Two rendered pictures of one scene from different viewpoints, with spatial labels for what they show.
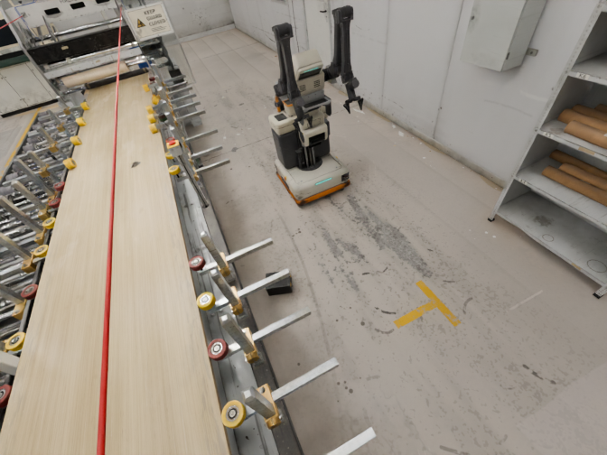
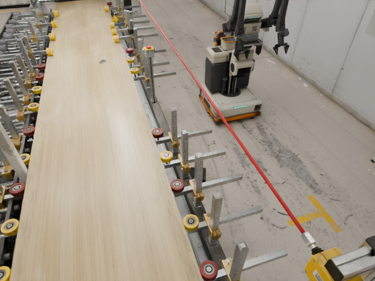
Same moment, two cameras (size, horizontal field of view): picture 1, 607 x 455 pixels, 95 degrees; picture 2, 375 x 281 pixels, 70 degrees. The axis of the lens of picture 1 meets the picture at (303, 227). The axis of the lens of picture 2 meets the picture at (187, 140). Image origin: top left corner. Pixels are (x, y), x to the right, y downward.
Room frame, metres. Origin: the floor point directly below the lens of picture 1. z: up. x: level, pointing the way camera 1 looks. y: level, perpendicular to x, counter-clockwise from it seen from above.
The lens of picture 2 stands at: (-0.52, 0.41, 2.10)
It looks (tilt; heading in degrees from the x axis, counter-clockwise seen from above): 41 degrees down; 359
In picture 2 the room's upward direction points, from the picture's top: straight up
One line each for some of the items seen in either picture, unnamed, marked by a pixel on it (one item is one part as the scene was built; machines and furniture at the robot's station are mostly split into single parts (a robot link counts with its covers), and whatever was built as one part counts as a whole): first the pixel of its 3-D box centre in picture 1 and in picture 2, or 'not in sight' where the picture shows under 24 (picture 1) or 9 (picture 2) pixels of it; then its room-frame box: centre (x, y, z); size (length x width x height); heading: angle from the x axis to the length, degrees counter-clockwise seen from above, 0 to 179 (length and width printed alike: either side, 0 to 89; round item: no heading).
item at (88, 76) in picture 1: (112, 69); not in sight; (4.48, 2.10, 1.05); 1.43 x 0.12 x 0.12; 107
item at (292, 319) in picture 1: (266, 332); (208, 184); (0.53, 0.26, 0.83); 0.43 x 0.03 x 0.04; 107
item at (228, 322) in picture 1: (245, 343); (197, 184); (0.47, 0.33, 0.91); 0.04 x 0.04 x 0.48; 17
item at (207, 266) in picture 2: not in sight; (208, 274); (-0.01, 0.30, 0.85); 0.08 x 0.08 x 0.11
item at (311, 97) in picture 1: (313, 106); (248, 45); (2.25, -0.28, 0.99); 0.28 x 0.16 x 0.22; 106
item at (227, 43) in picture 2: (296, 105); (230, 43); (2.64, -0.17, 0.87); 0.23 x 0.15 x 0.11; 106
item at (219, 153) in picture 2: (249, 290); (195, 158); (0.77, 0.33, 0.81); 0.43 x 0.03 x 0.04; 107
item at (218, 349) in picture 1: (220, 352); (177, 189); (0.47, 0.45, 0.85); 0.08 x 0.08 x 0.11
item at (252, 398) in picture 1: (266, 409); (214, 223); (0.23, 0.26, 0.89); 0.04 x 0.04 x 0.48; 17
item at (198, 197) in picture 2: (248, 345); (196, 190); (0.49, 0.33, 0.83); 0.14 x 0.06 x 0.05; 17
